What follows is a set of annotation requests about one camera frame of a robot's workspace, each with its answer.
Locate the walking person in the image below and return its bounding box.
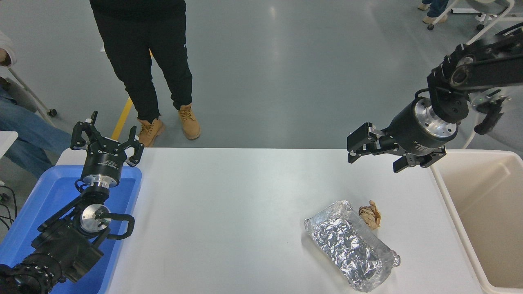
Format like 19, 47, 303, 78
418, 0, 449, 24

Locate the white wheeled chair base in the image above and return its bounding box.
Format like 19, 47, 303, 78
427, 0, 523, 45

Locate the standing person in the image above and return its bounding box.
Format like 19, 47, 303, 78
89, 0, 201, 148

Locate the foil tray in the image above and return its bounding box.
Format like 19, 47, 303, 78
304, 200, 401, 293

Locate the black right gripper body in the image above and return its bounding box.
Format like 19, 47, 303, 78
383, 100, 447, 168

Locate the crumpled tan paper ball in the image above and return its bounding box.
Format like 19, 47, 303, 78
359, 200, 381, 230

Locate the blue plastic tray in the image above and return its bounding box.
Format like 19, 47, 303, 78
0, 165, 143, 294

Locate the white table corner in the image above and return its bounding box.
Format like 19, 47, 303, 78
0, 131, 19, 159

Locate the black cable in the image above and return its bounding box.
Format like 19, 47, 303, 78
0, 185, 18, 230

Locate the white chair leg with caster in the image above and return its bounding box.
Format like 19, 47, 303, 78
7, 67, 58, 127

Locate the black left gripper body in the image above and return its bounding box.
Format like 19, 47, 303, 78
80, 137, 129, 178

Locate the large pale bin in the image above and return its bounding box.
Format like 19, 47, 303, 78
430, 149, 523, 294

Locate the grey chair with white frame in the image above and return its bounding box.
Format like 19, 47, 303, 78
462, 92, 523, 159

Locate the seated person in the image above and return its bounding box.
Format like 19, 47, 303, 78
0, 31, 74, 178

